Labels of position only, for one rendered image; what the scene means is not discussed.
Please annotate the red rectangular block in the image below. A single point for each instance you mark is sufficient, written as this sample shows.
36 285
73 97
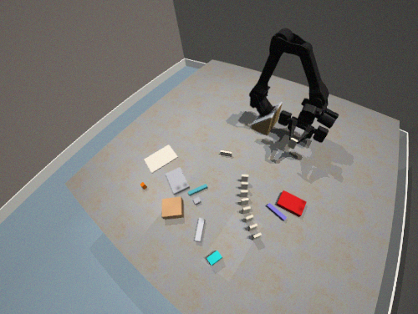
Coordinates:
291 203

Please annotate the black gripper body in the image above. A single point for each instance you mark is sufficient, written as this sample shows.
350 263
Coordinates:
319 134

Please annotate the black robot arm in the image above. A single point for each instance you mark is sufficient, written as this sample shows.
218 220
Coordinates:
315 107

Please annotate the purple flat bar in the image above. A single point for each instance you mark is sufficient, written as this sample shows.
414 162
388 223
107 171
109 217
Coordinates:
276 212

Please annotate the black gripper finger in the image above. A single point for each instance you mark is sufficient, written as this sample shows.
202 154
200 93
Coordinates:
308 133
292 126

